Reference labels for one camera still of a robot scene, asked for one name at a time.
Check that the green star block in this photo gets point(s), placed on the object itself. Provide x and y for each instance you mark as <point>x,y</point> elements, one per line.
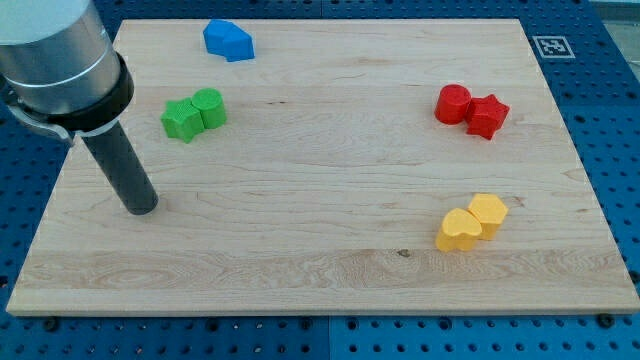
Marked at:
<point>182,120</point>

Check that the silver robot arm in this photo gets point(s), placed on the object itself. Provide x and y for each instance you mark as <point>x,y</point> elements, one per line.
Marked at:
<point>60,74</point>

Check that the red star block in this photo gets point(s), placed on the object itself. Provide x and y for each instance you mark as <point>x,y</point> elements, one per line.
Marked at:
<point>485,116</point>

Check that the wooden board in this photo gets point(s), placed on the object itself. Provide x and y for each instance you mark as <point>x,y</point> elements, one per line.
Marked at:
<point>324,191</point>

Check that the green cylinder block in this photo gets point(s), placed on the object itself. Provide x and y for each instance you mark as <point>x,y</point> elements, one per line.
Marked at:
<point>209,102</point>

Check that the yellow heart block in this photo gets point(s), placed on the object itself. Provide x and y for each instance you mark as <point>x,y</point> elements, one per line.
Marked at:
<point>459,230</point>

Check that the red cylinder block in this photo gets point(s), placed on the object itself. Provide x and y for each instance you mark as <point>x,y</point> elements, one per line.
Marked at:
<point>452,104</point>

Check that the blue block right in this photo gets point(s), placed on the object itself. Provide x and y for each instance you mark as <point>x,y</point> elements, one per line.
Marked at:
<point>238,45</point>

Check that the blue block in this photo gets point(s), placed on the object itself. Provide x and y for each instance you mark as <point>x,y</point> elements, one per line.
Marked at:
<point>214,34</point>
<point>238,45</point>

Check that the yellow hexagon block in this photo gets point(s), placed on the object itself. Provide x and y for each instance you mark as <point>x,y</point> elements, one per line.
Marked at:
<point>490,211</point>

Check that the blue block left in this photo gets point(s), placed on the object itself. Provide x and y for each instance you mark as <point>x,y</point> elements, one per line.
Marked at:
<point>214,34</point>

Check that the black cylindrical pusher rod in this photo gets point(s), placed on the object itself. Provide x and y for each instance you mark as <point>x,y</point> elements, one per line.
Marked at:
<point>113,152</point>

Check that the white fiducial marker tag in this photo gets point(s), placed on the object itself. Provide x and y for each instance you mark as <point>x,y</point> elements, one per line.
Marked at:
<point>553,47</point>

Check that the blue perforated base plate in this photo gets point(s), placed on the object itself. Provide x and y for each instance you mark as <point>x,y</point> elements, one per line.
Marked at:
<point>597,93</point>

